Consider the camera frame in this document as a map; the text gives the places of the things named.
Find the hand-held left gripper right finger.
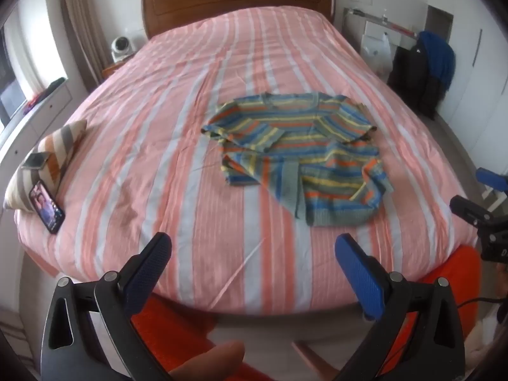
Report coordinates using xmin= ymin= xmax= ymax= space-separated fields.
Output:
xmin=329 ymin=233 xmax=466 ymax=381

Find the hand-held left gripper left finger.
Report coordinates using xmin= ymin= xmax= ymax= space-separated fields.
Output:
xmin=41 ymin=232 xmax=175 ymax=381

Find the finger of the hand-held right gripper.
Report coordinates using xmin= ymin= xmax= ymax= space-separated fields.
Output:
xmin=476 ymin=167 xmax=508 ymax=193
xmin=449 ymin=195 xmax=497 ymax=227

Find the striped knit sweater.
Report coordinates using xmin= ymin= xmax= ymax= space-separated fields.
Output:
xmin=201 ymin=92 xmax=393 ymax=228

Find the person's left hand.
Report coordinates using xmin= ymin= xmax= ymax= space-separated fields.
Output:
xmin=170 ymin=341 xmax=246 ymax=378

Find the orange cloth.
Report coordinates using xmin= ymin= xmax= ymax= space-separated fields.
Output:
xmin=129 ymin=245 xmax=482 ymax=381

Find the white wardrobe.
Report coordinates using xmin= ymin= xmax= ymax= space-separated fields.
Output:
xmin=434 ymin=0 xmax=508 ymax=144

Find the black phone with lit screen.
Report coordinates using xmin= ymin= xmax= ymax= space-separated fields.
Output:
xmin=29 ymin=180 xmax=65 ymax=234

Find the pink striped bed sheet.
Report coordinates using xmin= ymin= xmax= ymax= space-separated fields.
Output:
xmin=14 ymin=6 xmax=479 ymax=318

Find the striped pillow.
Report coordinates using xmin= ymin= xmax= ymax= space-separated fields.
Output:
xmin=3 ymin=119 xmax=88 ymax=212

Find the white plastic bag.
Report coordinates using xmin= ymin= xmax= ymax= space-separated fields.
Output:
xmin=361 ymin=32 xmax=393 ymax=74

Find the white desk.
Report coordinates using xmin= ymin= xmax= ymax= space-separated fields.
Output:
xmin=342 ymin=7 xmax=419 ymax=48

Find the brown wooden nightstand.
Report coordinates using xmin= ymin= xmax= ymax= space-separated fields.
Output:
xmin=102 ymin=61 xmax=125 ymax=80

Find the dark cloth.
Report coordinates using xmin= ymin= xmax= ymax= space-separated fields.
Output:
xmin=40 ymin=77 xmax=67 ymax=94

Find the laptop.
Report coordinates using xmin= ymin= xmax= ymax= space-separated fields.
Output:
xmin=0 ymin=81 xmax=30 ymax=125

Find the beige curtain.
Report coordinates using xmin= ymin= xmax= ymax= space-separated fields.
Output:
xmin=59 ymin=0 xmax=104 ymax=88

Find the black cable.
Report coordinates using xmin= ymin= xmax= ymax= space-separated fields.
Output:
xmin=456 ymin=297 xmax=508 ymax=309

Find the white round camera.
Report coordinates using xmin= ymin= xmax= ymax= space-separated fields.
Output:
xmin=110 ymin=37 xmax=136 ymax=63

